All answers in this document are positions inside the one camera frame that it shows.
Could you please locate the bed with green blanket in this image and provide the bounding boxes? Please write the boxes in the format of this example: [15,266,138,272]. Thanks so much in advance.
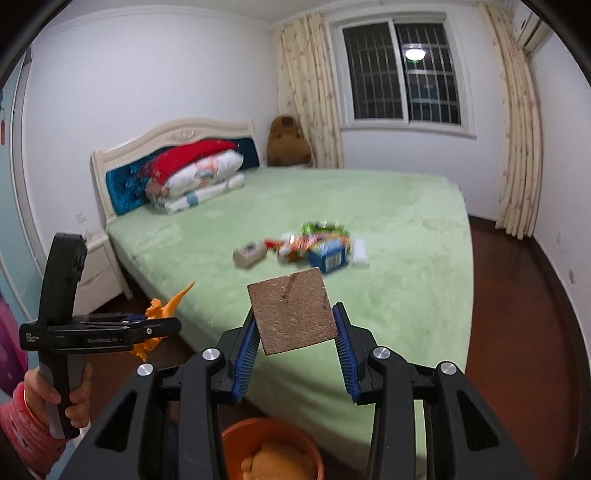
[104,166,476,467]

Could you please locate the orange toy dinosaur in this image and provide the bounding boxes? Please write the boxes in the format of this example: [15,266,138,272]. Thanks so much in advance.
[130,280,197,362]

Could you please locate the person's left hand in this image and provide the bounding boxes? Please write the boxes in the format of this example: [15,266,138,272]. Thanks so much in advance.
[23,362,93,431]

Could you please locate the brown square fibre board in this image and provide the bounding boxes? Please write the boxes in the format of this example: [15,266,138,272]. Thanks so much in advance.
[247,268,338,356]

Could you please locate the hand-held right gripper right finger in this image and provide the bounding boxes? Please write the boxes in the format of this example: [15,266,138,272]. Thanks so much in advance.
[331,302,536,480]

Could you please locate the folded white printed blanket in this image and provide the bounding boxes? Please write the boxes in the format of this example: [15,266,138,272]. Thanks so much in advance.
[150,173,245,215]

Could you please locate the cream floral curtain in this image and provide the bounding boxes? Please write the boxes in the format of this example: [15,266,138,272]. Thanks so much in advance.
[480,2,543,240]
[272,11,345,169]

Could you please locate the white door frame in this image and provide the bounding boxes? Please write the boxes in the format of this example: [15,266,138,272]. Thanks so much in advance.
[9,48,51,296]

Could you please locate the orange plastic bin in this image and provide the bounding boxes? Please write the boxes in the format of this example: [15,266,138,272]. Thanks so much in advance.
[222,418,325,480]

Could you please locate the blue snack packet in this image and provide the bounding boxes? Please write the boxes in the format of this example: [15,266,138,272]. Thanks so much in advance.
[308,243,348,275]

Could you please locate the brown plush toy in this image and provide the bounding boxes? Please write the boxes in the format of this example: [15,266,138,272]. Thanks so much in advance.
[266,115,315,168]

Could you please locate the cream headboard with blue padding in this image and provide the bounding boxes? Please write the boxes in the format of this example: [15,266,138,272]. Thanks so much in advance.
[91,117,262,222]

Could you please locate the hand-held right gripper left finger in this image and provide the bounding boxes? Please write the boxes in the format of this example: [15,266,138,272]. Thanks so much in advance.
[62,305,259,480]

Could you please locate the white air conditioner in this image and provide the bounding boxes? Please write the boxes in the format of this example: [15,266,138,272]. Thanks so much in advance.
[512,7,552,52]

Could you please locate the small cardboard box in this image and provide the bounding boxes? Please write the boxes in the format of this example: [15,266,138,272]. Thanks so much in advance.
[232,241,269,268]

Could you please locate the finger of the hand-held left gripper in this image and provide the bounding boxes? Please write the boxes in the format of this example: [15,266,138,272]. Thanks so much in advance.
[74,313,147,325]
[129,317,182,347]

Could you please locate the white barred window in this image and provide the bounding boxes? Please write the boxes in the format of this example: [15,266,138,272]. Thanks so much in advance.
[325,9,476,139]

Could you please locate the person's left forearm pink sleeve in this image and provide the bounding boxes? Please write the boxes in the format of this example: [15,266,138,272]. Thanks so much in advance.
[0,382,70,476]

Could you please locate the orange red snack wrapper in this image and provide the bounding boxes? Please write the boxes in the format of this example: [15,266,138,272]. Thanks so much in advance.
[263,233,324,264]

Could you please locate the white nightstand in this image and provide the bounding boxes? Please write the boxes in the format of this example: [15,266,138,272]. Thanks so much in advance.
[74,231,134,315]

